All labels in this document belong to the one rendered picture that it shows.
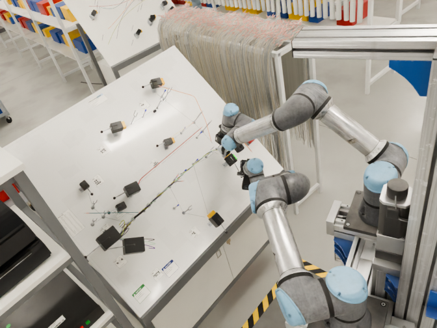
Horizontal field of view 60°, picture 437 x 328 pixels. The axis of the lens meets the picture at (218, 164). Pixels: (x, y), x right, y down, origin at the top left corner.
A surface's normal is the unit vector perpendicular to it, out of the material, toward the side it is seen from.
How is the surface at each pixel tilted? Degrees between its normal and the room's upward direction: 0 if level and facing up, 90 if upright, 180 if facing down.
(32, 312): 0
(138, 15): 50
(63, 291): 0
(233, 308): 0
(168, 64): 45
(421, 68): 90
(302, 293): 10
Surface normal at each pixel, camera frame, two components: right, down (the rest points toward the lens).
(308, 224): -0.21, -0.76
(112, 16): 0.36, -0.21
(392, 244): -0.47, 0.63
